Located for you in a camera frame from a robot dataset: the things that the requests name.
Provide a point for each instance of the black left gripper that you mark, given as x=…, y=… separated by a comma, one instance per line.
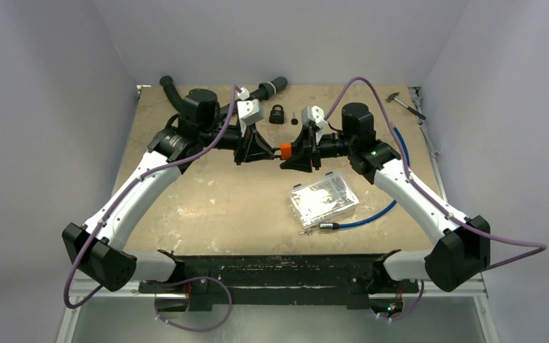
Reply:
x=253, y=147

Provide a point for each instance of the small hammer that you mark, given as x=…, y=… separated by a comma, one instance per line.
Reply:
x=394, y=98

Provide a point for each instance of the clear plastic parts box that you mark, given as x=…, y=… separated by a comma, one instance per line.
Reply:
x=322, y=200

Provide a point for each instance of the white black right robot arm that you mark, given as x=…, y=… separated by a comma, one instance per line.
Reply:
x=460, y=250

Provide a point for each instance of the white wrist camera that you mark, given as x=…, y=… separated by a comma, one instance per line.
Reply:
x=249, y=111
x=314, y=115

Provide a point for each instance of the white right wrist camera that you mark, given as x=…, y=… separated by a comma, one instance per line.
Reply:
x=314, y=115

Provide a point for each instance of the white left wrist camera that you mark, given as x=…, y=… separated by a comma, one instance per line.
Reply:
x=249, y=111

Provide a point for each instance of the black aluminium base frame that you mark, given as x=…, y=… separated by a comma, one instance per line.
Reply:
x=320, y=280

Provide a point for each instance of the orange padlock with keys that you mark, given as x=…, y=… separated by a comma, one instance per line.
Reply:
x=284, y=151

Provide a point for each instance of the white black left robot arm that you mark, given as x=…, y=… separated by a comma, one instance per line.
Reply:
x=97, y=247

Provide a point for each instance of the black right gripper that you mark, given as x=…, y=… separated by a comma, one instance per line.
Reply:
x=312, y=151

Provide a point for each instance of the black padlock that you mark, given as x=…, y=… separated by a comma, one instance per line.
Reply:
x=277, y=114

